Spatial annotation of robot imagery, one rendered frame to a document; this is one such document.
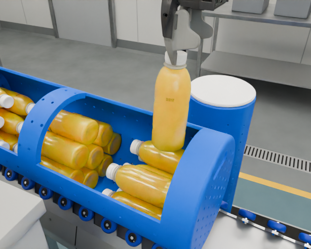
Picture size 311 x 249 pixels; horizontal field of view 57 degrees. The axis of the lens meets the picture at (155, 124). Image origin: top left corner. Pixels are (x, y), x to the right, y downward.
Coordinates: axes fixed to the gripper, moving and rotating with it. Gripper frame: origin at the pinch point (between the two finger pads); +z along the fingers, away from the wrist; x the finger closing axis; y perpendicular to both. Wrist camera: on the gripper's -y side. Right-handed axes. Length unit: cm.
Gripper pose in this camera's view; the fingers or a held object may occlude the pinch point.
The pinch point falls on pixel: (175, 53)
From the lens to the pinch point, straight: 52.7
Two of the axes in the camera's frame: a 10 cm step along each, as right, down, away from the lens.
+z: 0.0, 8.2, 5.7
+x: 4.9, -5.0, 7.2
